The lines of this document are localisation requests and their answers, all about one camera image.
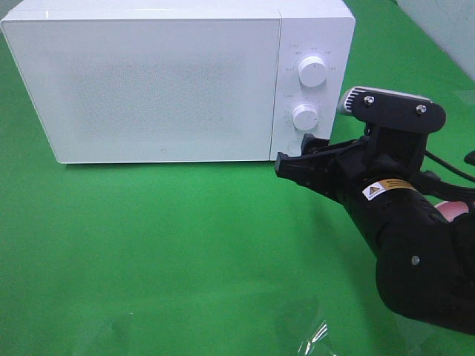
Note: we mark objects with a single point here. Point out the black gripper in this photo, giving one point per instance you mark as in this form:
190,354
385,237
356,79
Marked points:
373,167

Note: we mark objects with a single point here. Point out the white microwave door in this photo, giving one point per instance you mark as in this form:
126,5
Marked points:
150,91

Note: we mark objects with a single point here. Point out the pink round plate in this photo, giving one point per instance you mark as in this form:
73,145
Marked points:
452,209

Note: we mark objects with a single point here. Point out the white microwave knob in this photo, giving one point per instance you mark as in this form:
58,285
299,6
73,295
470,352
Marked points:
312,71
305,117

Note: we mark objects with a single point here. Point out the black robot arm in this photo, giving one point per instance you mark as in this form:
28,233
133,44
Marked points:
421,230

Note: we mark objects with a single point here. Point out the white microwave oven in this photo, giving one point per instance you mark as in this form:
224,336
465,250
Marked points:
324,28

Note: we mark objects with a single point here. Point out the white lower microwave knob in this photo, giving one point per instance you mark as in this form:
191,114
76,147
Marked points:
305,117

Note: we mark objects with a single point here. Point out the round white door button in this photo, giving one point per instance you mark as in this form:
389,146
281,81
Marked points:
294,147

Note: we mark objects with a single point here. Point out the white upper microwave knob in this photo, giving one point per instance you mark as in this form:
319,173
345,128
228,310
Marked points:
312,71

